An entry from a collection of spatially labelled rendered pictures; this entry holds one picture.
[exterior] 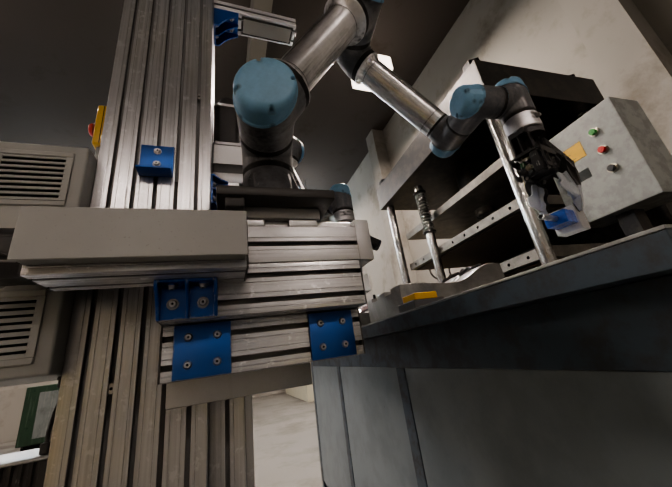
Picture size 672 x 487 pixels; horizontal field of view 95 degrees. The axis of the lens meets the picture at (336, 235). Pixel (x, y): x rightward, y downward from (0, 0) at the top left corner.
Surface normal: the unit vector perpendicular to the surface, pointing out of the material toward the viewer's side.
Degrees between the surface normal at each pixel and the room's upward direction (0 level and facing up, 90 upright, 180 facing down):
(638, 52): 90
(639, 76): 90
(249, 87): 95
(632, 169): 90
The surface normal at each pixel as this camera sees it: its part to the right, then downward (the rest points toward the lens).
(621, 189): -0.96, 0.03
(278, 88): 0.11, -0.27
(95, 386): 0.32, -0.38
